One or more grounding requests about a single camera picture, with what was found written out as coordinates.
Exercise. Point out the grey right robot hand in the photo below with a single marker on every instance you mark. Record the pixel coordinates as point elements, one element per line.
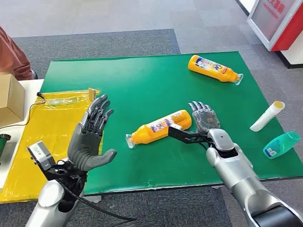
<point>205,120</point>

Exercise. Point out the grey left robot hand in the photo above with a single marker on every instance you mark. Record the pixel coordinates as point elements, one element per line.
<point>82,147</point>

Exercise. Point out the orange bottle blue white label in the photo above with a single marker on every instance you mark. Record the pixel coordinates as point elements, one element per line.
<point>208,67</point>
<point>151,128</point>

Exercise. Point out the teal plastic bottle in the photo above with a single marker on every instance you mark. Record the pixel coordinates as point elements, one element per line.
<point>279,145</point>

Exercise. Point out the yellow plastic bag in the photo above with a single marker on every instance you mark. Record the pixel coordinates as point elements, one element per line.
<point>35,131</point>

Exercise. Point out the white tube yellow cap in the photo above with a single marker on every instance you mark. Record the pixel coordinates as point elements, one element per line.
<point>265,117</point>

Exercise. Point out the green table mat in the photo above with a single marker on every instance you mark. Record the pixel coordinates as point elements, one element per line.
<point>142,81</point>

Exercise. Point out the dark green round object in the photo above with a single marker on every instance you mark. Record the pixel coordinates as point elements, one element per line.
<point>3,142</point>

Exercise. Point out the brown cardboard box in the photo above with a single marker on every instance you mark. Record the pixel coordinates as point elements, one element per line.
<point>11,97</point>

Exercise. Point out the person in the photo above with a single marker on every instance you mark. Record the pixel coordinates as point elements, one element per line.
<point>11,56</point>

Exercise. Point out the white platform black base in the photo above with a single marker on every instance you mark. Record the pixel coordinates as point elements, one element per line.
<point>295,51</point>

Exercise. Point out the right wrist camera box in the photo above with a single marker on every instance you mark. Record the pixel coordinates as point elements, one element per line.
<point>176,131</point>

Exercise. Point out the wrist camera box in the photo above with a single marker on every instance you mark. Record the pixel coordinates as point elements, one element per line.
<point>41,155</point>
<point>176,131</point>

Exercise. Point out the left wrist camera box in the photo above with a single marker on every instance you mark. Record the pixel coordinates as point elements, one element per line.
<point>41,155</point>

